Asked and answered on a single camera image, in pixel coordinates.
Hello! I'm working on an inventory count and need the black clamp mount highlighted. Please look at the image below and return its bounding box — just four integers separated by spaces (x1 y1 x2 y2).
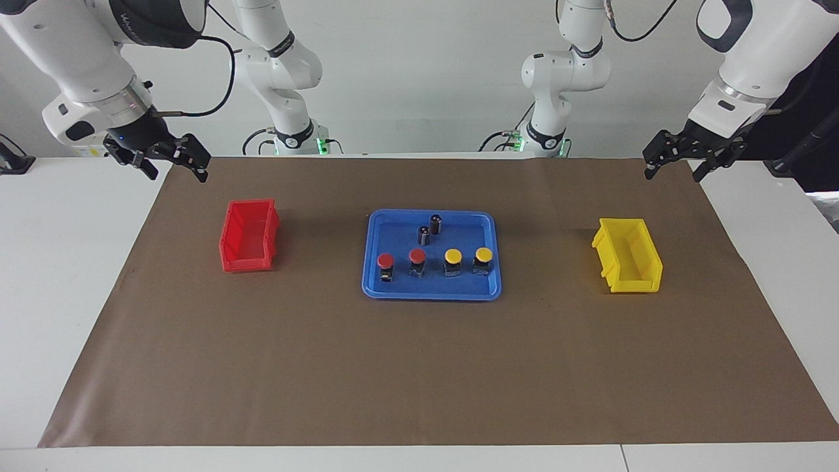
0 134 37 176

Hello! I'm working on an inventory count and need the blue plastic tray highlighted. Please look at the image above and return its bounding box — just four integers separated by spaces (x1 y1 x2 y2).
362 209 503 302

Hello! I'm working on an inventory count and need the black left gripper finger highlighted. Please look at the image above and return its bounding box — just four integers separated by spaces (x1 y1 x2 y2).
642 130 676 181
692 149 729 184

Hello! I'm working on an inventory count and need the yellow plastic bin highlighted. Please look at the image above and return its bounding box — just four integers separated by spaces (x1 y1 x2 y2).
591 218 663 294

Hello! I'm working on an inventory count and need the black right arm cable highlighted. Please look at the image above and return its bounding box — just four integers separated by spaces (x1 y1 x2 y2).
156 34 237 119

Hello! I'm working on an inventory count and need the black stand pole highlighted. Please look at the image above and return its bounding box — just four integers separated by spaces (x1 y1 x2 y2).
764 111 839 179

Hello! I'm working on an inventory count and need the brown paper table mat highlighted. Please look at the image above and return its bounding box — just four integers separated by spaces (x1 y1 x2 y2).
38 156 839 448

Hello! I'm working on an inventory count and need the black base cable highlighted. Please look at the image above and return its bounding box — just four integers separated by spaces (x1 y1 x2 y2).
478 102 535 153
242 128 276 156

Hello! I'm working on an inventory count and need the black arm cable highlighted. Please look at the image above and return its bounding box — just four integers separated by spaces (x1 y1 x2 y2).
156 34 237 119
604 0 680 43

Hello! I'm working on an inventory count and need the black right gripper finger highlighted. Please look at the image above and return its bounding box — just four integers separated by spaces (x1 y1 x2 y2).
134 151 161 182
175 134 212 184

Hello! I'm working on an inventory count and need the black background panel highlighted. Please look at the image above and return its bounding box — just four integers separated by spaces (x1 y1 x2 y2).
747 39 839 193

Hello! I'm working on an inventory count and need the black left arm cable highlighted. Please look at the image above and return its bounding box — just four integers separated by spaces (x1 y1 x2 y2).
604 0 680 43

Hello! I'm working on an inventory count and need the red plastic bin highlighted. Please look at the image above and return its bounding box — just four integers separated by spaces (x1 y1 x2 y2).
218 199 281 273

